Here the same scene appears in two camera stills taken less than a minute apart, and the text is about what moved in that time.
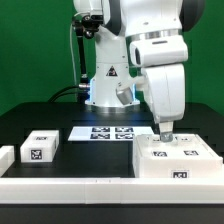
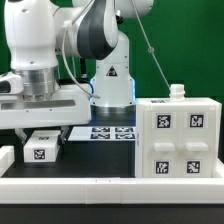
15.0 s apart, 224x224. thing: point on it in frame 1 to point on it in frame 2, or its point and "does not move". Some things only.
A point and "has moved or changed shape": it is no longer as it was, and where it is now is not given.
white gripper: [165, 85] to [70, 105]
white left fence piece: [7, 158] does not move
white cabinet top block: [39, 146] does not move
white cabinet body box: [185, 156] has moved or changed shape
